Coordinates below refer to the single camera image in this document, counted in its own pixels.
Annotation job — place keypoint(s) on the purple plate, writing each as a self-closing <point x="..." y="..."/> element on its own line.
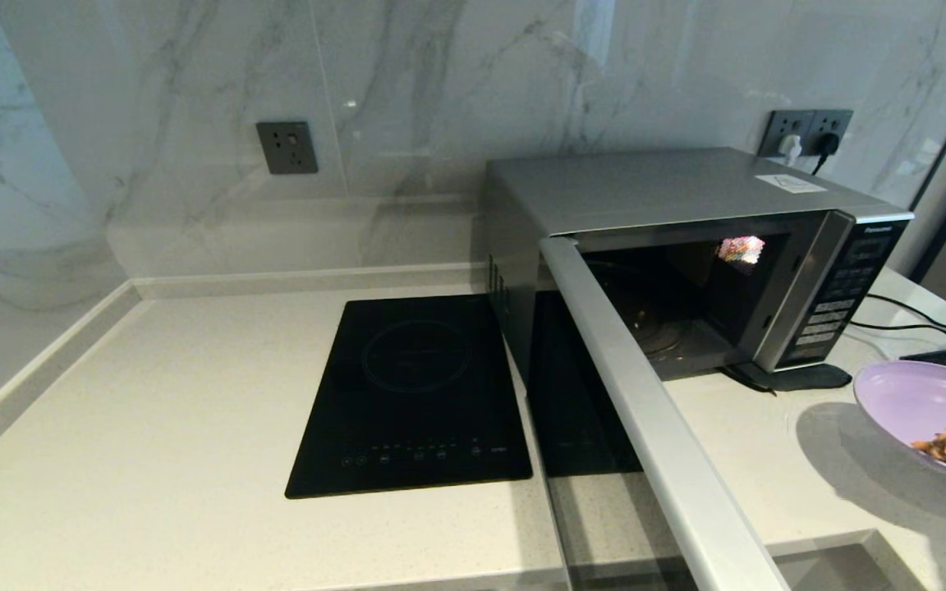
<point x="916" y="398"/>

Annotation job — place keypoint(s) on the silver microwave oven body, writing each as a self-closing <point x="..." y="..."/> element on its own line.
<point x="645" y="185"/>

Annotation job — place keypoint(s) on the white paper sheet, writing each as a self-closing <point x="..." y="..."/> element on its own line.
<point x="790" y="184"/>

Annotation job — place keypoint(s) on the black pad under microwave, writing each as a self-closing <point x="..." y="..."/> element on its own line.
<point x="810" y="377"/>

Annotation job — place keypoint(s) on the black induction cooktop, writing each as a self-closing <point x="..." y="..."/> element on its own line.
<point x="407" y="394"/>

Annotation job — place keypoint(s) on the white power plug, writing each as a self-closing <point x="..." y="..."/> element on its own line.
<point x="790" y="148"/>

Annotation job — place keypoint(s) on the black power plug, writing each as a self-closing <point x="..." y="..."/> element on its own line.
<point x="827" y="144"/>

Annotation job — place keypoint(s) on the grey cabinet front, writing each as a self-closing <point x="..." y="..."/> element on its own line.
<point x="838" y="570"/>

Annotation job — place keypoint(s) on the black flat appliance base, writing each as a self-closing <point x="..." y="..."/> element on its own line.
<point x="933" y="356"/>

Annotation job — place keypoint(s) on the grey single wall socket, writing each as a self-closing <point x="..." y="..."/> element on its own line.
<point x="287" y="148"/>

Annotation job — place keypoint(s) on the grey double wall socket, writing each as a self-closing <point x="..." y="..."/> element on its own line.
<point x="801" y="121"/>

